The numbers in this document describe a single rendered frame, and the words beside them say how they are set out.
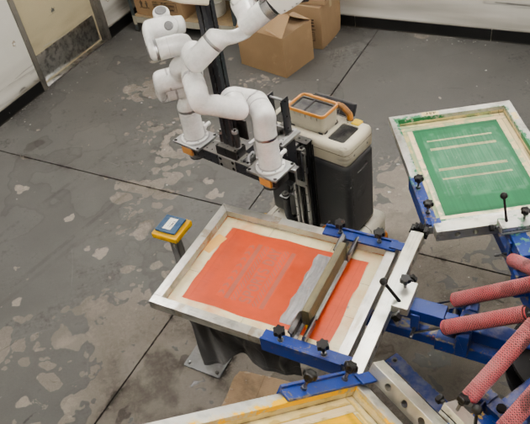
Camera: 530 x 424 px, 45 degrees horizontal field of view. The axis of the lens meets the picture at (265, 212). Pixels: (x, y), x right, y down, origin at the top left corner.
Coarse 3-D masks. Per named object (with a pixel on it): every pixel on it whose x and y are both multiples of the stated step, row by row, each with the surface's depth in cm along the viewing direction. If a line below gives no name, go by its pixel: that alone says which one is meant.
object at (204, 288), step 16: (208, 272) 254; (224, 272) 253; (192, 288) 249; (208, 288) 248; (288, 288) 243; (208, 304) 242; (224, 304) 241; (240, 304) 240; (272, 304) 238; (288, 304) 237; (336, 304) 234; (256, 320) 233; (272, 320) 232; (320, 320) 230; (336, 320) 229; (320, 336) 224
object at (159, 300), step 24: (216, 216) 273; (240, 216) 273; (264, 216) 269; (336, 240) 255; (192, 264) 258; (384, 264) 241; (168, 288) 246; (168, 312) 241; (192, 312) 235; (360, 312) 225; (240, 336) 228; (360, 336) 222
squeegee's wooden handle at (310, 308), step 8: (336, 248) 240; (344, 248) 241; (336, 256) 237; (344, 256) 243; (328, 264) 235; (336, 264) 236; (328, 272) 232; (336, 272) 238; (320, 280) 230; (328, 280) 232; (320, 288) 227; (328, 288) 234; (312, 296) 224; (320, 296) 227; (312, 304) 222; (320, 304) 229; (304, 312) 220; (312, 312) 223; (304, 320) 224
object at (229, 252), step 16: (240, 240) 265; (256, 240) 264; (272, 240) 263; (224, 256) 260; (240, 256) 259; (304, 256) 254; (288, 272) 249; (304, 272) 248; (352, 272) 244; (336, 288) 240; (352, 288) 239
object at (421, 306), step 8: (416, 304) 219; (424, 304) 218; (432, 304) 218; (440, 304) 217; (416, 312) 217; (424, 312) 216; (432, 312) 215; (440, 312) 215; (424, 320) 217; (432, 320) 215; (440, 320) 214
